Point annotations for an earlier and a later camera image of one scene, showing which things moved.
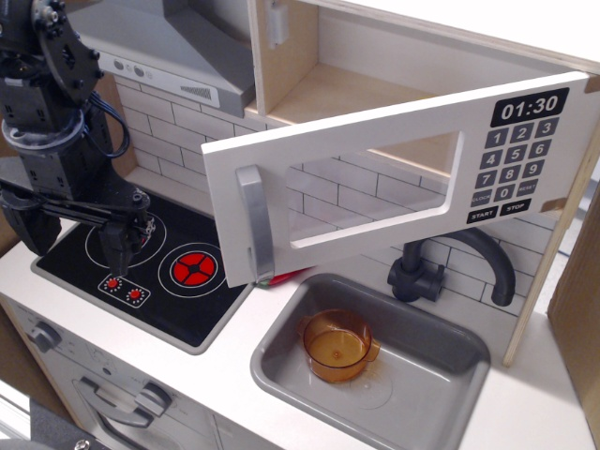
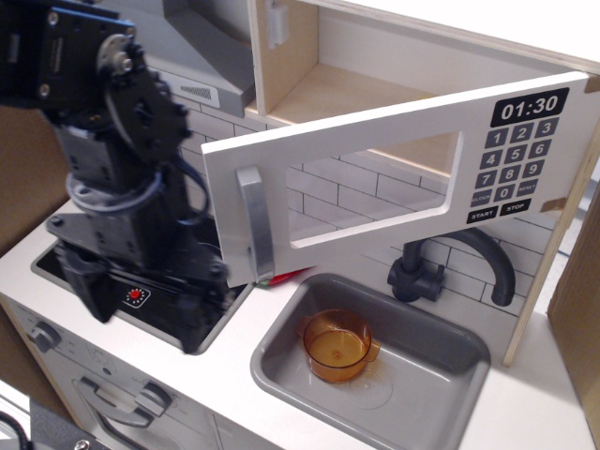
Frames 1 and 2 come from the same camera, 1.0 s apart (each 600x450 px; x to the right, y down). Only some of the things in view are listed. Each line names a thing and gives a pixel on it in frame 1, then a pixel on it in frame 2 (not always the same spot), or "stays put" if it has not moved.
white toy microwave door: [518, 155] stays put
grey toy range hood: [173, 46] stays put
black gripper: [112, 201] → [166, 242]
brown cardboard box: [574, 309] stays put
